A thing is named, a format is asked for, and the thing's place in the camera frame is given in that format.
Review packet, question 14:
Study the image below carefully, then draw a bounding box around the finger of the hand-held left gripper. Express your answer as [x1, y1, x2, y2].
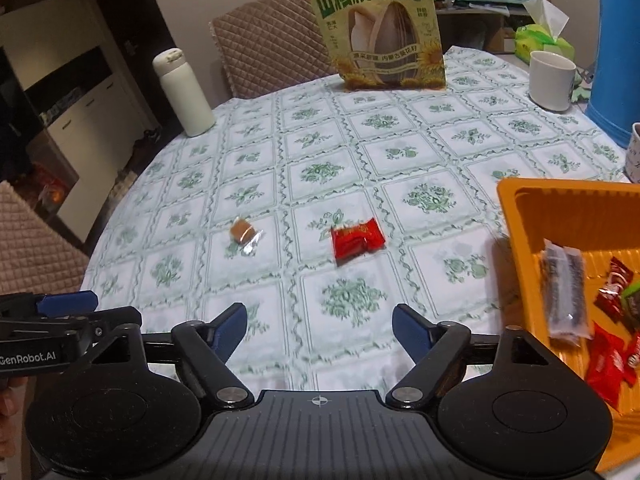
[0, 307, 143, 346]
[0, 291, 98, 317]

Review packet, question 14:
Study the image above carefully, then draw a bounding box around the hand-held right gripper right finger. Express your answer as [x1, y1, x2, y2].
[385, 304, 568, 409]

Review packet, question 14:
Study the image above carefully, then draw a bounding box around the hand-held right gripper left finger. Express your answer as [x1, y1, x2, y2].
[90, 302, 253, 409]

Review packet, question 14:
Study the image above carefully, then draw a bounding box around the glossy bright red candy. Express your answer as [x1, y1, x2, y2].
[330, 216, 386, 267]

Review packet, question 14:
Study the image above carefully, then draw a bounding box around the orange plastic tray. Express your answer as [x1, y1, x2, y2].
[496, 177, 640, 473]

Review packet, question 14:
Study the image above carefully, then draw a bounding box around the grey snack packet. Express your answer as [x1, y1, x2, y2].
[540, 240, 590, 346]

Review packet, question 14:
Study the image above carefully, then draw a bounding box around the red candy with white emblem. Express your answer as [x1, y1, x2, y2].
[585, 324, 632, 408]

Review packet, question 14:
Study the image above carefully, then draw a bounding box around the dark red candy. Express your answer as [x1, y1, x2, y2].
[594, 256, 636, 322]

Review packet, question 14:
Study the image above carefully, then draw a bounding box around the green candy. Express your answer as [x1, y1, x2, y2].
[620, 280, 640, 332]

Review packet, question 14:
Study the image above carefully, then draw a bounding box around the person's left hand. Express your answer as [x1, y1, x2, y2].
[0, 377, 26, 418]

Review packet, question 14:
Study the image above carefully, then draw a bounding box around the chair with quilted cover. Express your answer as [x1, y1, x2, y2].
[209, 0, 333, 100]
[0, 180, 91, 296]

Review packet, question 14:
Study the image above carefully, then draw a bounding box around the brown candy in clear wrapper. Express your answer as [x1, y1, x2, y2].
[229, 217, 264, 257]

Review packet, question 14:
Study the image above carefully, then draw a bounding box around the red orange bag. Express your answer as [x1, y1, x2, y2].
[40, 180, 67, 211]

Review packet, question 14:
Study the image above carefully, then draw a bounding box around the white and black cabinet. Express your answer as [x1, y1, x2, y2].
[0, 0, 171, 241]

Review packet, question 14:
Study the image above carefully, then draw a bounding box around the white insulated bottle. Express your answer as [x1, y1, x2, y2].
[152, 48, 217, 137]

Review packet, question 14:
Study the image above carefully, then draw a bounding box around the white mug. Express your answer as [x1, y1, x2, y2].
[527, 51, 578, 112]

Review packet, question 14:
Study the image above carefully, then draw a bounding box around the patterned white cup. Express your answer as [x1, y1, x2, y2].
[624, 122, 640, 184]

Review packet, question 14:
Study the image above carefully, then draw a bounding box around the green sunflower seed bag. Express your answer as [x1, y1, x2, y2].
[300, 0, 447, 92]

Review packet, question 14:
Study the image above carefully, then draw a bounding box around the wooden side desk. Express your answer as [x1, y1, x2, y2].
[435, 7, 521, 53]

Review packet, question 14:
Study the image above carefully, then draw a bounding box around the green tissue pack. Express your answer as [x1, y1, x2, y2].
[515, 0, 576, 63]

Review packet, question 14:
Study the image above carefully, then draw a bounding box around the blue thermos jug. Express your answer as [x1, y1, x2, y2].
[585, 0, 640, 150]

